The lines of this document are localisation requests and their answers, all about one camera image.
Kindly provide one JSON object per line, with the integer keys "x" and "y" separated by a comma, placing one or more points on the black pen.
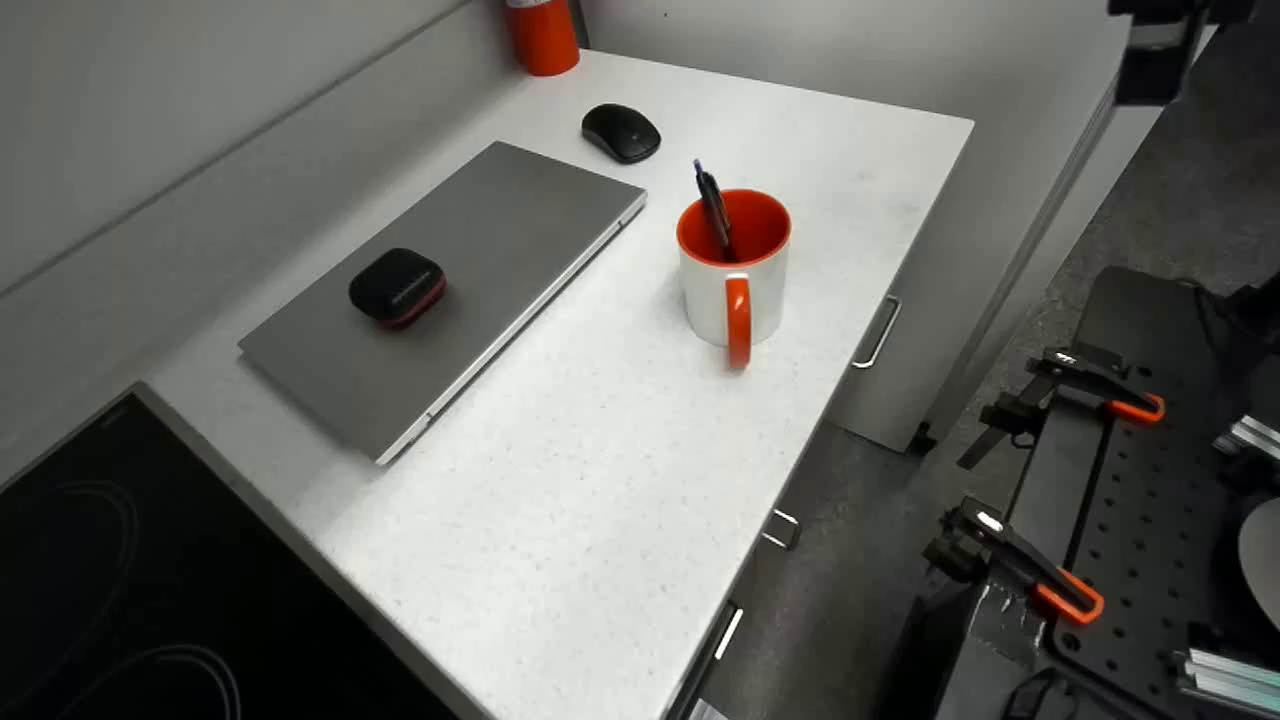
{"x": 713, "y": 204}

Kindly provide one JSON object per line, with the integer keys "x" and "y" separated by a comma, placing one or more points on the white counter cabinet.
{"x": 984, "y": 225}

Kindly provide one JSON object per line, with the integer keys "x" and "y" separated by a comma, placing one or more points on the white mug with orange interior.
{"x": 717, "y": 302}

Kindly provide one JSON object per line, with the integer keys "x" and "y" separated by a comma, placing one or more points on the grey closed laptop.
{"x": 486, "y": 252}

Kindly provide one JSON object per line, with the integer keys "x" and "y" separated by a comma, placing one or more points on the black computer mouse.
{"x": 623, "y": 133}

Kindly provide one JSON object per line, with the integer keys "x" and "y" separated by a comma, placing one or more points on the black earbuds case red stripe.
{"x": 394, "y": 284}

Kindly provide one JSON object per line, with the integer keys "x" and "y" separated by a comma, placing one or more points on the orange canister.
{"x": 540, "y": 39}

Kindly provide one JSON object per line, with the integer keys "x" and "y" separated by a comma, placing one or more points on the black orange bar clamp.
{"x": 1086, "y": 390}
{"x": 1024, "y": 566}

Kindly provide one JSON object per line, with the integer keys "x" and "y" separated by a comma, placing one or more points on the black perforated mounting board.
{"x": 1147, "y": 523}

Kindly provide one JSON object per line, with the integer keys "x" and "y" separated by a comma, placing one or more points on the black glass cooktop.
{"x": 145, "y": 587}

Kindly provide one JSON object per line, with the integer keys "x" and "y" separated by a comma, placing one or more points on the silver aluminium extrusion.
{"x": 1234, "y": 680}
{"x": 1254, "y": 437}

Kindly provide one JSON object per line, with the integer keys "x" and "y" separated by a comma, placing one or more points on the grey round base plate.
{"x": 1262, "y": 563}

